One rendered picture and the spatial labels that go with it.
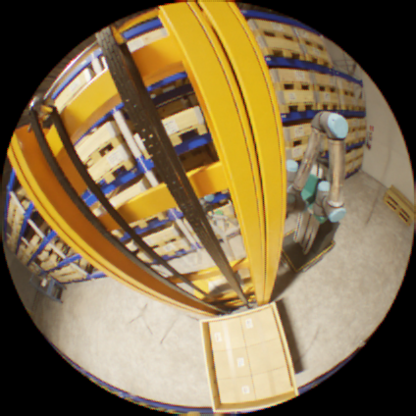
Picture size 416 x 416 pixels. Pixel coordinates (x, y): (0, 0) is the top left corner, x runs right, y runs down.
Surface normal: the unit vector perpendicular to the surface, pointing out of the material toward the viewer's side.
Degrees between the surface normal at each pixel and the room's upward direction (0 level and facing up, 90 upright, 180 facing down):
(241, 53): 90
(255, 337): 0
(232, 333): 0
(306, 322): 0
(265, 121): 90
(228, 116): 90
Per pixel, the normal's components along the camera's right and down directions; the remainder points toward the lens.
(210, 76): 0.11, 0.61
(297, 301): -0.33, -0.72
